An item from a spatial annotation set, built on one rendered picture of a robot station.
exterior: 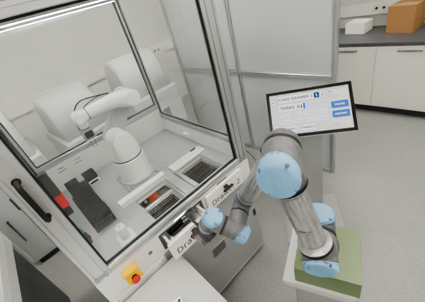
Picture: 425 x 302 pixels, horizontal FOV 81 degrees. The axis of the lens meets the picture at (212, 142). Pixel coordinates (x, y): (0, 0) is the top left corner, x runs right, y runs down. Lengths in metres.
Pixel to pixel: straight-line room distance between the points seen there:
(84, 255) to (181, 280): 0.47
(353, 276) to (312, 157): 0.95
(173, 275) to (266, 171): 0.89
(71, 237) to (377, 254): 1.98
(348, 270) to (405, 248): 1.22
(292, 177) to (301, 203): 0.13
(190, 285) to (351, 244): 0.74
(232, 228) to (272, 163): 0.40
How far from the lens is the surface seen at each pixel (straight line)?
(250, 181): 0.94
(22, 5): 0.94
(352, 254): 1.24
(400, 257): 2.34
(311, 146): 1.87
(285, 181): 0.67
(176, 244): 1.31
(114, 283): 1.38
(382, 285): 2.19
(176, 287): 1.37
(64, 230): 1.12
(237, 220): 1.00
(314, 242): 0.91
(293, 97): 1.72
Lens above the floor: 1.90
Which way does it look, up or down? 32 degrees down
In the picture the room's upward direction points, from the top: 16 degrees counter-clockwise
